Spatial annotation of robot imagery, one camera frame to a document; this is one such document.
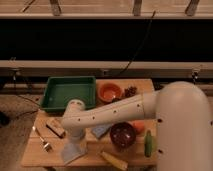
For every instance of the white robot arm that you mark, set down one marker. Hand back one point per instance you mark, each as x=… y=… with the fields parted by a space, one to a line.
x=184 y=123

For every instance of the grey-blue towel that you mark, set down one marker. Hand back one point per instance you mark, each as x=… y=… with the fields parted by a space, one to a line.
x=73 y=151

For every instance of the brown wooden block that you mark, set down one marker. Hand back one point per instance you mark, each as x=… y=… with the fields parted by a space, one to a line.
x=54 y=125

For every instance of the orange bowl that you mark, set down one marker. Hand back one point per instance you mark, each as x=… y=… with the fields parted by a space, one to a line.
x=109 y=91

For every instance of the orange tomato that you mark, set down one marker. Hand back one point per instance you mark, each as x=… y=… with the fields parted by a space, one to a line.
x=139 y=126

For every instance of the green plastic tray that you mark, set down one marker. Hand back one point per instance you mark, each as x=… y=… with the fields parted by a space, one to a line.
x=60 y=90

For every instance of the dark red bowl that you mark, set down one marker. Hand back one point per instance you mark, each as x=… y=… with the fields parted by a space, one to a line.
x=122 y=135

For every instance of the bunch of dark grapes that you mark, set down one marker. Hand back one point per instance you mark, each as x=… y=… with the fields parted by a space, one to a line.
x=130 y=91

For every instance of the metal fork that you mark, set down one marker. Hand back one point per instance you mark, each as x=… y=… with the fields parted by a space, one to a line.
x=46 y=145

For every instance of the blue sponge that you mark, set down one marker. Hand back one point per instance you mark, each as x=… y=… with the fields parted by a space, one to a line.
x=101 y=130

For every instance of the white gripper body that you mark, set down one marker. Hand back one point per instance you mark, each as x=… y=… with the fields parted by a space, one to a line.
x=75 y=138

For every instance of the green cucumber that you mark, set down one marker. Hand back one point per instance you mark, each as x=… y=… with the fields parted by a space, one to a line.
x=148 y=144

